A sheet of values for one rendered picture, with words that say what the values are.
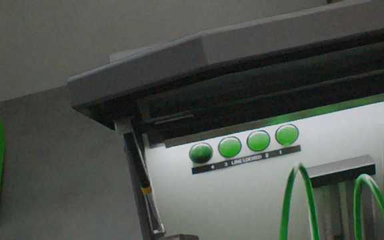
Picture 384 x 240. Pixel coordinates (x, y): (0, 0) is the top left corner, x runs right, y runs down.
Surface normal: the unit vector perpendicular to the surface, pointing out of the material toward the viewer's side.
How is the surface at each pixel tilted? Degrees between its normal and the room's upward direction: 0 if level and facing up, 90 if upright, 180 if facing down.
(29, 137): 0
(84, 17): 90
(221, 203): 90
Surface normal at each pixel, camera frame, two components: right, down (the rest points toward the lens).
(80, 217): -0.16, -0.87
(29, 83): 0.24, 0.43
